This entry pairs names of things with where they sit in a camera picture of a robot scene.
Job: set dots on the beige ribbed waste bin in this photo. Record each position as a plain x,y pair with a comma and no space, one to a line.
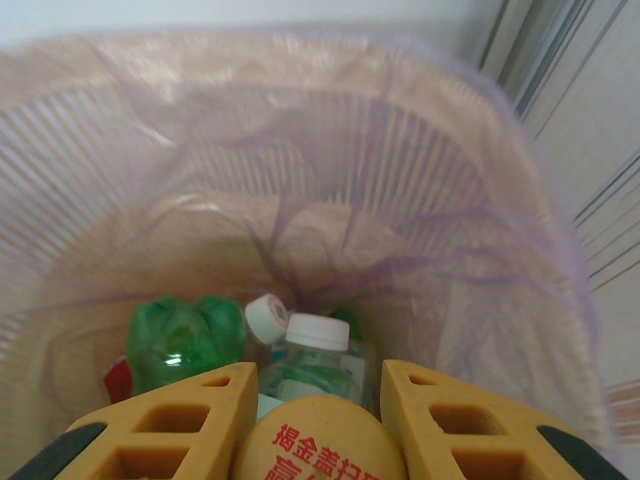
440,160

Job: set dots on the lime label bottle white cap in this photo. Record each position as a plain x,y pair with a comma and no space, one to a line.
317,335

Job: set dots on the red tea label bottle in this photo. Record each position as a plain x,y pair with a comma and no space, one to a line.
117,377

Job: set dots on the white green label bottle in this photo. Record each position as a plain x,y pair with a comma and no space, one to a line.
267,317

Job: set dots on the pink plastic bin liner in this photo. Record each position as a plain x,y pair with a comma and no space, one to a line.
350,235

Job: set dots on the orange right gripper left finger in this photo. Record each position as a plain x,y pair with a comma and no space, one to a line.
210,400

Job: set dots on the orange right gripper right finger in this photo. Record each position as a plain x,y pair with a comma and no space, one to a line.
400,400

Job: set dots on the brown coffee bottle beige cap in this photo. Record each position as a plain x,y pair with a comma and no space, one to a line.
320,440

